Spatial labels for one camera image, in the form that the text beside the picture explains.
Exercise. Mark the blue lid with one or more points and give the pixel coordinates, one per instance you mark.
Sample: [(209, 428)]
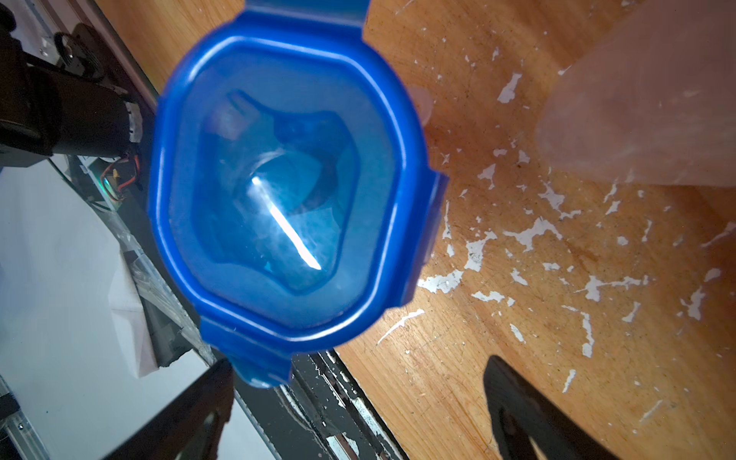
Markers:
[(291, 195)]

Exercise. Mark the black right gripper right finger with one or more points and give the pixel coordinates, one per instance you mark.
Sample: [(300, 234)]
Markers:
[(525, 423)]

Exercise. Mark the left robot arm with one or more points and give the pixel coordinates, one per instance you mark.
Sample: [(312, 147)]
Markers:
[(75, 106)]

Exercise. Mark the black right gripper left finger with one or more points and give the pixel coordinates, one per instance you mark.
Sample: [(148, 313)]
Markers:
[(191, 426)]

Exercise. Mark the clear plastic container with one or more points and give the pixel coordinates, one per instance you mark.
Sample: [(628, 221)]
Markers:
[(652, 103)]

